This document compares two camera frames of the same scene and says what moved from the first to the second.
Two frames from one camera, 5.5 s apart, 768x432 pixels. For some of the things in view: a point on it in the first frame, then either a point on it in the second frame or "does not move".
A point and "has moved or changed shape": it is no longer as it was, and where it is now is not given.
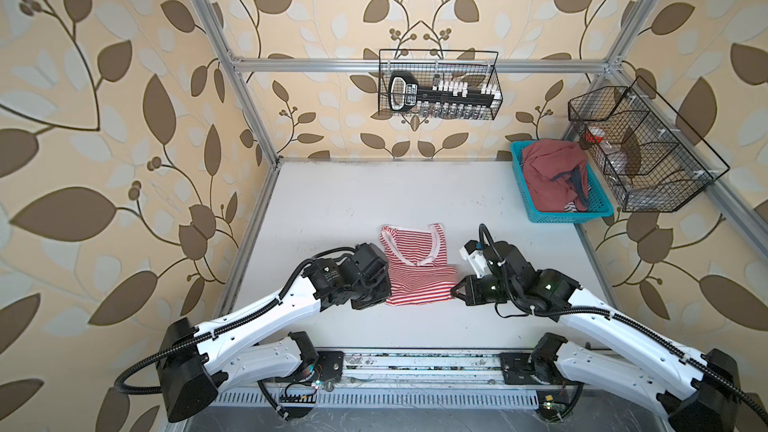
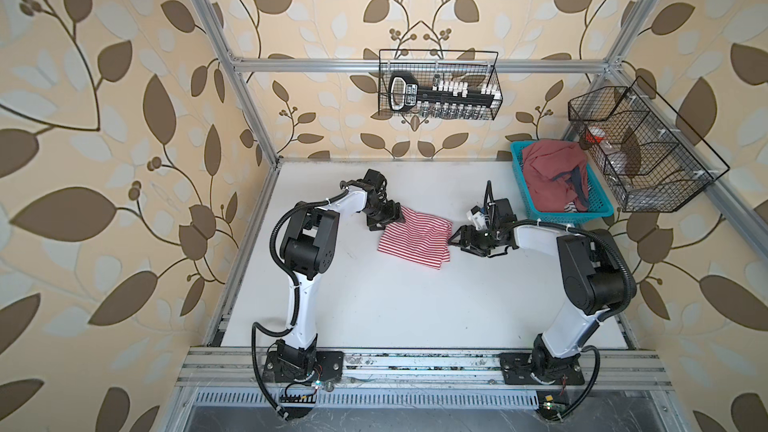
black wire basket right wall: [653, 161] does not move
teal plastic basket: [600, 204] does not move
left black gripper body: [369, 293] -> [384, 213]
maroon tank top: [556, 174] does not move
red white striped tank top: [417, 264] has moved or changed shape
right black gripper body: [488, 289] -> [479, 241]
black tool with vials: [442, 98] does not move
